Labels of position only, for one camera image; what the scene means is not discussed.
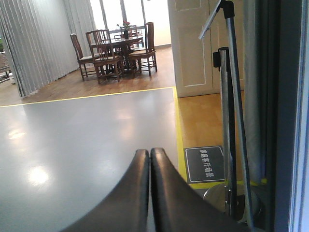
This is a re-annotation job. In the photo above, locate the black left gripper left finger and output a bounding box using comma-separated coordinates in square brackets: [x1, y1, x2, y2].
[63, 149, 149, 232]

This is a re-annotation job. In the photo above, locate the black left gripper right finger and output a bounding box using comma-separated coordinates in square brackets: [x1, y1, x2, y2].
[150, 148, 249, 232]

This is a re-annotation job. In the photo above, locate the grey fridge door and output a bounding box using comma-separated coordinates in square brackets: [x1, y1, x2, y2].
[243, 0, 309, 232]

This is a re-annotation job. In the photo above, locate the dark floor sign sticker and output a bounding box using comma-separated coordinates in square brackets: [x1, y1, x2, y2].
[184, 146, 225, 184]

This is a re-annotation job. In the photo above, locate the wooden chair front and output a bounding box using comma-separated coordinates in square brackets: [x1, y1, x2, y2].
[86, 29, 124, 84]

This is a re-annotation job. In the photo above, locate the wooden chair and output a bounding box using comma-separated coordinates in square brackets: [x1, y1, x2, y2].
[128, 22, 157, 78]
[70, 33, 96, 81]
[86, 29, 124, 84]

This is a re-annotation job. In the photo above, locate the wooden chair left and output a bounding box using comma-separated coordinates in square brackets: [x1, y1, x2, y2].
[70, 33, 96, 81]

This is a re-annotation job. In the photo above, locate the wooden chair right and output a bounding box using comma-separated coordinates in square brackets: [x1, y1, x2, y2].
[128, 22, 157, 78]

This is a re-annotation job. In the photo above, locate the wooden dining table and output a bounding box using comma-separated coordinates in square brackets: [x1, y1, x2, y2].
[90, 36, 144, 74]

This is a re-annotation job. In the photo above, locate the flower vase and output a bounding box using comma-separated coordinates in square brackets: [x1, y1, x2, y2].
[117, 21, 130, 39]

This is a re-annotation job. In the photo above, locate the grey folding curtain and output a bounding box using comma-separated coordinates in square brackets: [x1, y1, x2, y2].
[0, 0, 96, 97]

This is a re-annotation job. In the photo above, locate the silver sign stand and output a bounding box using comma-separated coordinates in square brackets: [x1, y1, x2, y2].
[199, 0, 260, 232]

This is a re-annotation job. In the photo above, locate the chrome barrier post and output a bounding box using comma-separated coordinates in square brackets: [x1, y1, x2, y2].
[204, 47, 244, 222]

